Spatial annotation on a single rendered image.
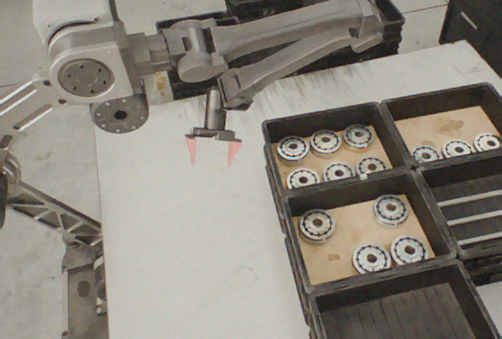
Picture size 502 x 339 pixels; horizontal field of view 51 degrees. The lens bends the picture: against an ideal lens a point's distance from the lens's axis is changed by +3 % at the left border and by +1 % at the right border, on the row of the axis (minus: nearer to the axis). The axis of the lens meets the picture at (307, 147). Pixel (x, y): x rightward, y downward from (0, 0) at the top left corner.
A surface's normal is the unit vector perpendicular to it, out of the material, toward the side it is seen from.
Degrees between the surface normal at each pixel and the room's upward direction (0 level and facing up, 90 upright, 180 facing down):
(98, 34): 0
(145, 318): 0
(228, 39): 29
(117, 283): 0
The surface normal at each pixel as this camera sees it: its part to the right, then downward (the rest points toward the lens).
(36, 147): 0.01, -0.66
